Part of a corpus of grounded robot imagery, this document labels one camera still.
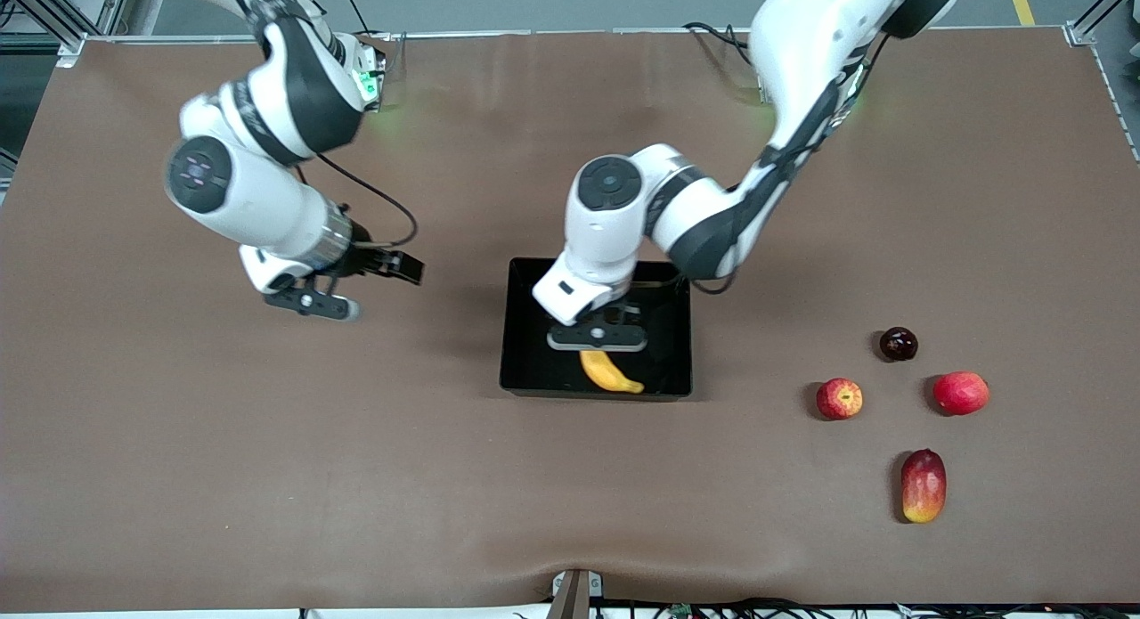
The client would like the black plastic box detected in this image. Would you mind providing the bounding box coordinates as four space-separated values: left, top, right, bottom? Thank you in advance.
499 257 694 401

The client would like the red yellow striped apple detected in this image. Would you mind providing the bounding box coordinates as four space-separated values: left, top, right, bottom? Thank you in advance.
816 378 864 421

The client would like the brown table mat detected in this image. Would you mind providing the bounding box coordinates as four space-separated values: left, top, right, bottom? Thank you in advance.
0 27 1140 613

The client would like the red yellow mango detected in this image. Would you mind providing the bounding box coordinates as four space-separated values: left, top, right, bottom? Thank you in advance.
900 449 948 524

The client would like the metal camera mount clamp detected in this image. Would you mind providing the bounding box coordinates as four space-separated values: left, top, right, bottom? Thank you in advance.
550 568 604 619

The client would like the black arm base cable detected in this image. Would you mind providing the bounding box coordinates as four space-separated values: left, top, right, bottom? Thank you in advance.
683 20 767 73

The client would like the aluminium frame profile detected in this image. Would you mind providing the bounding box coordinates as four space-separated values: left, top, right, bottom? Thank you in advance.
0 0 134 68
1063 0 1140 47

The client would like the yellow banana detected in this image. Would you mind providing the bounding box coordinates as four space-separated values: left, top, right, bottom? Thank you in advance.
579 349 646 395

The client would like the plain red apple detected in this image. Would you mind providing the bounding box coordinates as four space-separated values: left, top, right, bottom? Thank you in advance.
932 371 990 416

